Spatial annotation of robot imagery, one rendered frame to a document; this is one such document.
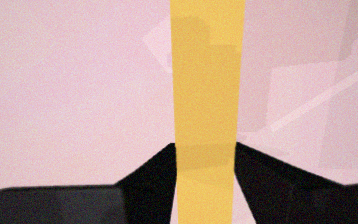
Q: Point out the yellow bar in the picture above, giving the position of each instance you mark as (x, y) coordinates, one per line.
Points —
(206, 40)

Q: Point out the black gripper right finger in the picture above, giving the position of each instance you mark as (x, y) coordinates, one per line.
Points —
(279, 193)

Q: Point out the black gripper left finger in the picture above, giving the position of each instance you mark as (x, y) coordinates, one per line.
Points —
(145, 196)

